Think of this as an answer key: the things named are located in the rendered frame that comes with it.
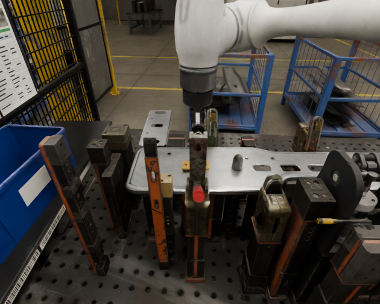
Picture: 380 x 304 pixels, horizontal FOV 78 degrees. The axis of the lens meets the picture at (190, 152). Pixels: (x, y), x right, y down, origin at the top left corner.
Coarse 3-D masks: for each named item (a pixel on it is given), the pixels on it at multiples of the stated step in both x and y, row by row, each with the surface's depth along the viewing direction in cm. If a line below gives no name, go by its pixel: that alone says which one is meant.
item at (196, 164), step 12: (192, 132) 47; (204, 132) 47; (192, 144) 47; (204, 144) 47; (192, 156) 50; (204, 156) 50; (192, 168) 52; (204, 168) 52; (192, 180) 55; (204, 180) 55
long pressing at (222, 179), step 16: (144, 160) 75; (160, 160) 75; (176, 160) 75; (208, 160) 75; (224, 160) 75; (256, 160) 75; (272, 160) 75; (288, 160) 75; (304, 160) 75; (320, 160) 75; (128, 176) 69; (144, 176) 69; (176, 176) 69; (208, 176) 69; (224, 176) 69; (240, 176) 69; (256, 176) 69; (288, 176) 69; (304, 176) 69; (144, 192) 64; (176, 192) 64; (224, 192) 64; (240, 192) 64; (256, 192) 64
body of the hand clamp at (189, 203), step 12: (204, 192) 57; (192, 204) 54; (204, 204) 54; (192, 216) 56; (204, 216) 56; (192, 228) 58; (204, 228) 58; (192, 240) 63; (204, 240) 63; (192, 252) 66; (192, 264) 69; (192, 276) 73; (204, 276) 74
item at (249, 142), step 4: (244, 136) 89; (248, 136) 89; (252, 136) 89; (244, 140) 87; (248, 140) 87; (252, 140) 87; (240, 144) 91; (244, 144) 85; (248, 144) 85; (252, 144) 85; (244, 196) 99; (240, 200) 100; (244, 200) 100
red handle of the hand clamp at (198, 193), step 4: (196, 180) 57; (196, 184) 52; (200, 184) 52; (204, 184) 57; (196, 188) 45; (200, 188) 46; (192, 192) 46; (196, 192) 43; (200, 192) 43; (192, 196) 43; (196, 196) 42; (200, 196) 42; (196, 200) 43; (200, 200) 43
